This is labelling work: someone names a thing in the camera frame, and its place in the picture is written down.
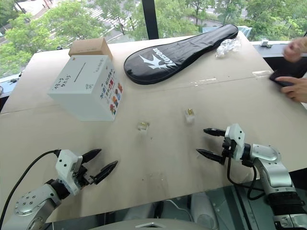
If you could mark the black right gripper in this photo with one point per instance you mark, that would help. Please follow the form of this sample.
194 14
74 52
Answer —
227 148

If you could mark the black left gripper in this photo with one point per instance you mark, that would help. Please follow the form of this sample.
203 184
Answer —
82 177

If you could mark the black pouch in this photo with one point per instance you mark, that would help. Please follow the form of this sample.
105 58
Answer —
278 77

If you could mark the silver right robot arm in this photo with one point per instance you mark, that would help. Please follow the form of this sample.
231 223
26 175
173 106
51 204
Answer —
273 172

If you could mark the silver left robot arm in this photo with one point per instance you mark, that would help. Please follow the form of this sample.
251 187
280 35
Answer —
31 206

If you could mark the white ballot box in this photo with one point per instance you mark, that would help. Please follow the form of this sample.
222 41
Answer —
79 81

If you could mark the person's left hand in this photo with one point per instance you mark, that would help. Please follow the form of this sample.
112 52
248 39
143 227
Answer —
296 88

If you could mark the person's right hand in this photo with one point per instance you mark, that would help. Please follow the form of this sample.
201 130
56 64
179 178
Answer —
295 50

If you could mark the small clear cube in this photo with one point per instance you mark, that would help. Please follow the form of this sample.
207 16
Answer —
189 115
143 126

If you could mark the white rounded shape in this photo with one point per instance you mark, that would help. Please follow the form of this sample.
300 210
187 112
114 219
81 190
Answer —
204 210

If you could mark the black racket bag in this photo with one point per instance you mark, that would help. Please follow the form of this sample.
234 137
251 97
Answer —
168 60

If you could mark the crumpled clear plastic wrap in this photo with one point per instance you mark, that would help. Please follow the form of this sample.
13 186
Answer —
227 48

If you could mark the brown cardboard box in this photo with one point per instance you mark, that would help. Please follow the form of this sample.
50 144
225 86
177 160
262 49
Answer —
88 46

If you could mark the small black window latch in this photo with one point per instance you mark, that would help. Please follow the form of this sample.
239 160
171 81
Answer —
13 80

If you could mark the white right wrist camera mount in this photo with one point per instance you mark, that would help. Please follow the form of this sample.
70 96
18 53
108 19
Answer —
236 135

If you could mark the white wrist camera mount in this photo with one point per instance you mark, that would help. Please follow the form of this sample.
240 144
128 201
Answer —
236 135
66 165

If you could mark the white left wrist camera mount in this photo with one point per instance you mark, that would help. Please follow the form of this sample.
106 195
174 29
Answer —
66 165

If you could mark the small metal window bracket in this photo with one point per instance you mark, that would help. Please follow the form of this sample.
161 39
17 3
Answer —
265 43

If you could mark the black window frame post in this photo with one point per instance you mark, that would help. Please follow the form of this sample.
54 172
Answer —
150 19

